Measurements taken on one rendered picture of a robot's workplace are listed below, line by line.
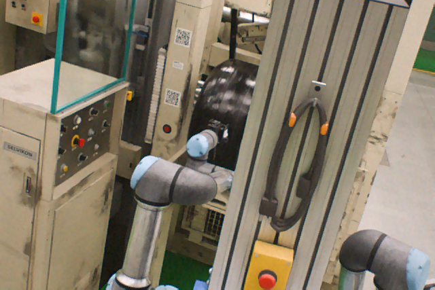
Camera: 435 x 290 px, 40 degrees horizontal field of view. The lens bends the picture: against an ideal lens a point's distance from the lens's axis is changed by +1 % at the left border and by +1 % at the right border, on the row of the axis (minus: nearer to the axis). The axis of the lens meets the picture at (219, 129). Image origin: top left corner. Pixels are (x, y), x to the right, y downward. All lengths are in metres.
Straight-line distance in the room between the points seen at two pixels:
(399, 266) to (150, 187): 0.74
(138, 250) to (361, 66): 1.01
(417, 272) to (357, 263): 0.17
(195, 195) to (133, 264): 0.31
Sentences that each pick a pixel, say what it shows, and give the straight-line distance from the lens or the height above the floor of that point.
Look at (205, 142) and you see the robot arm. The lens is 2.17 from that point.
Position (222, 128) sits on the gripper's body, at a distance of 2.37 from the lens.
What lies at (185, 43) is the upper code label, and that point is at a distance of 2.68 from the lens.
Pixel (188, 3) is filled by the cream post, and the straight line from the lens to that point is 2.65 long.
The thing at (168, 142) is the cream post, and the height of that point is 0.99.
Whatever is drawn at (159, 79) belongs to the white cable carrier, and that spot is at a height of 1.28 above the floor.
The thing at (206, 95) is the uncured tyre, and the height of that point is 1.33.
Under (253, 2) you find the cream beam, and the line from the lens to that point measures 2.82.
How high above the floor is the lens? 2.18
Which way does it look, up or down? 22 degrees down
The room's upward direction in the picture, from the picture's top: 12 degrees clockwise
